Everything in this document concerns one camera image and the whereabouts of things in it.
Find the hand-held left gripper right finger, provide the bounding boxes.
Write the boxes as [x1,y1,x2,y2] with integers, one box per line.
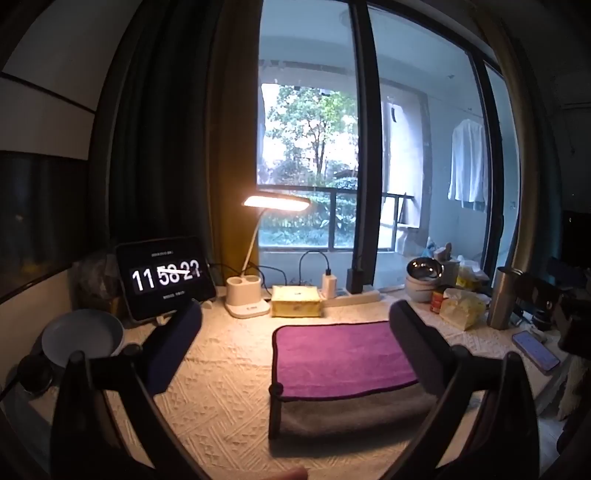
[381,299,542,480]

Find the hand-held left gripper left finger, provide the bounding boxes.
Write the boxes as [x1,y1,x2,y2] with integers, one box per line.
[50,298,218,480]

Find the purple towel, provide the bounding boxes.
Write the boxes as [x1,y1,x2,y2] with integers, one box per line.
[272,321,420,400]

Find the grey towel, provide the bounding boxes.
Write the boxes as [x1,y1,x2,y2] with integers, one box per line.
[268,382,437,457]

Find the stacked metal bowls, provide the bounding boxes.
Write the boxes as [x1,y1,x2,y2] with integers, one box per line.
[405,275,446,304]

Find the tablet with clock display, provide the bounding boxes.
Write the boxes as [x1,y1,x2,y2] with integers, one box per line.
[115,236,217,323]

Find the yellow tissue pack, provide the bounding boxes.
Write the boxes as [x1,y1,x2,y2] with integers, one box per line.
[439,288,488,331]

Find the white power strip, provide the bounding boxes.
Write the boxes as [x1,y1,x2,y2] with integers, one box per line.
[323,285,381,306]

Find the stainless steel bowl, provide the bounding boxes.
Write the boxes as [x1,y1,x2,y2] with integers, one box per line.
[406,257,445,280]

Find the white textured tablecloth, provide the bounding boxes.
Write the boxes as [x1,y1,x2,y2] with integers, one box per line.
[28,295,573,480]

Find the white desk lamp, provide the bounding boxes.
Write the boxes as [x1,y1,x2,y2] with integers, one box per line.
[225,194,310,319]

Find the white plate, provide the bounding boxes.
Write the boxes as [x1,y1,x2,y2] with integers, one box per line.
[41,309,125,368]

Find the stainless steel tumbler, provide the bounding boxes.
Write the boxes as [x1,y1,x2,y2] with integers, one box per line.
[488,266,523,330]

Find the yellow tissue box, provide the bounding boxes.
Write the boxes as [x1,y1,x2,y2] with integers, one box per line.
[270,285,323,318]

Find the smartphone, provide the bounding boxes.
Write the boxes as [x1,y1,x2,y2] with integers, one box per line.
[512,330,561,374]

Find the black round lid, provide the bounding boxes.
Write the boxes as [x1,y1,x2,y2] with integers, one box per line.
[17,354,55,396]

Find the white hanging shirt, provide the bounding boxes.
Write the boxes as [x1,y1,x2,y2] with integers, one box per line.
[447,118,490,212]

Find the dark green curtain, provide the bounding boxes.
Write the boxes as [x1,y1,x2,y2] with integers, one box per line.
[88,0,227,296]

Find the black cable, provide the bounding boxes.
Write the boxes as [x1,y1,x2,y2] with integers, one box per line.
[298,250,331,286]

